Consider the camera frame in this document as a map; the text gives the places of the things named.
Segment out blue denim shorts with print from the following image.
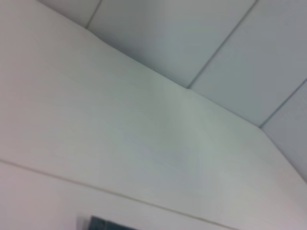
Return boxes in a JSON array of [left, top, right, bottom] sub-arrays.
[[90, 215, 139, 230]]

